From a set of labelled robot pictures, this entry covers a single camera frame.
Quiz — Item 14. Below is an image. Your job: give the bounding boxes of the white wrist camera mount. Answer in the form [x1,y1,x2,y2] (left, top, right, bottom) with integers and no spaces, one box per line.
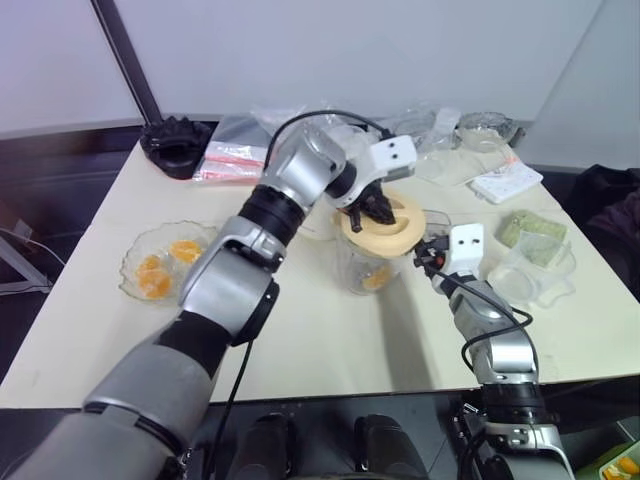
[333,135,418,210]
[445,222,487,278]

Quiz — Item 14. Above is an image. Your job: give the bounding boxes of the pile of clear plastic bags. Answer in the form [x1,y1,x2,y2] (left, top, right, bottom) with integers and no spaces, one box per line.
[264,109,392,169]

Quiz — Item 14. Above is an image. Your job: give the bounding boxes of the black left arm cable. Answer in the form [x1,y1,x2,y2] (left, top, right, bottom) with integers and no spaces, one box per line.
[218,339,254,480]

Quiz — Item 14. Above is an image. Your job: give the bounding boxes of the green tray with food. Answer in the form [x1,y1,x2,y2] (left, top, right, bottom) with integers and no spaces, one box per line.
[578,439,640,480]

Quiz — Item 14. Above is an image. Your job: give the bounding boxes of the beige round lid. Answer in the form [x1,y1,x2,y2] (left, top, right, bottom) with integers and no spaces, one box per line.
[333,188,427,258]

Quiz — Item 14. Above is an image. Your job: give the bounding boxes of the white printed packet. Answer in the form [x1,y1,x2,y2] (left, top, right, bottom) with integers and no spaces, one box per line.
[466,161,545,206]

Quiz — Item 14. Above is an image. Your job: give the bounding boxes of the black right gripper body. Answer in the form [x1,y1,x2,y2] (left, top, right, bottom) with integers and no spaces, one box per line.
[424,234,452,272]

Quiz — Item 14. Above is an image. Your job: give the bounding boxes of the green sponge block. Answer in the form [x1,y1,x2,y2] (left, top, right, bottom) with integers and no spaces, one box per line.
[493,208,572,251]

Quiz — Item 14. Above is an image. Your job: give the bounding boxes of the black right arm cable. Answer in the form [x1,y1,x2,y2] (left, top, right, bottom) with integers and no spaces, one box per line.
[424,263,534,366]

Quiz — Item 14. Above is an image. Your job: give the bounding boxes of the clear plastic jar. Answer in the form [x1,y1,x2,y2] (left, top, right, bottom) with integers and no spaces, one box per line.
[333,223,402,297]

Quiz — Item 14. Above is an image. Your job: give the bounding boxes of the clear plastic cup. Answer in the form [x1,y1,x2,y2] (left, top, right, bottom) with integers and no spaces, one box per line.
[422,209,452,242]

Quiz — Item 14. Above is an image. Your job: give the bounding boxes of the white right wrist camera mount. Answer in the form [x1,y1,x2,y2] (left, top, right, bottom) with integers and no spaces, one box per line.
[445,222,487,278]

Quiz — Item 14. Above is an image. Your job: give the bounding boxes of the black slanted pole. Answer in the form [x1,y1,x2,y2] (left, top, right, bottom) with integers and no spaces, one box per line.
[89,0,165,127]

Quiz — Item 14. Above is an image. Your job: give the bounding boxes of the small clear glass bowl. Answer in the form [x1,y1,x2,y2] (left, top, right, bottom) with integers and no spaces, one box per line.
[456,111,520,147]

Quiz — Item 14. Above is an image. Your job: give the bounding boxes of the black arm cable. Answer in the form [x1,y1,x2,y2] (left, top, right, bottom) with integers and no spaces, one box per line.
[424,263,534,366]
[218,339,254,480]

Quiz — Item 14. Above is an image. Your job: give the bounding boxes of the red-striped clear zip bags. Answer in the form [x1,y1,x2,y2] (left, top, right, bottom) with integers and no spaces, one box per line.
[191,115,274,185]

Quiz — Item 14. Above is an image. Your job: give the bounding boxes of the white metal frame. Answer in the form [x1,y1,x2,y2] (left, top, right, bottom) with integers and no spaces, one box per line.
[0,219,53,297]

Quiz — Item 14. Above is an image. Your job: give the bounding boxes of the black bag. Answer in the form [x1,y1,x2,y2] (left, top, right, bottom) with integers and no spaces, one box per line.
[573,163,640,246]

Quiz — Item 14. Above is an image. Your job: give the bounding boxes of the crumpled clear plastic bag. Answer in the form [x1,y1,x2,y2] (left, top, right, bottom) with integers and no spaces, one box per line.
[387,101,464,152]
[248,103,310,137]

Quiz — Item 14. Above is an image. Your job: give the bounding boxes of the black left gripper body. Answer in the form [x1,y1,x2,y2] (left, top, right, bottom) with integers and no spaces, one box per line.
[348,179,396,215]

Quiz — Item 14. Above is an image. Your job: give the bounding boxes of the black ridged object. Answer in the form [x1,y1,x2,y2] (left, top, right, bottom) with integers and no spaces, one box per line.
[139,115,213,181]

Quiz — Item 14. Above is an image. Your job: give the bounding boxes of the clear plastic container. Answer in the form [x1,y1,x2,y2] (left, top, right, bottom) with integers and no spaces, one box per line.
[486,229,577,310]

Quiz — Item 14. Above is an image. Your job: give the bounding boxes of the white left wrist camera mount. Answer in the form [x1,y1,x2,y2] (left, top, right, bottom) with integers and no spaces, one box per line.
[333,135,418,210]

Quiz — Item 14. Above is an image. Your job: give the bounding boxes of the flat clear plastic bag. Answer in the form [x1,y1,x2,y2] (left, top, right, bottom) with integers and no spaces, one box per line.
[415,143,504,187]

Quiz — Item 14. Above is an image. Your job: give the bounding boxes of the scalloped clear glass bowl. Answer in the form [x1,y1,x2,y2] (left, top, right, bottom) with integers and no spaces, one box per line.
[118,219,220,302]

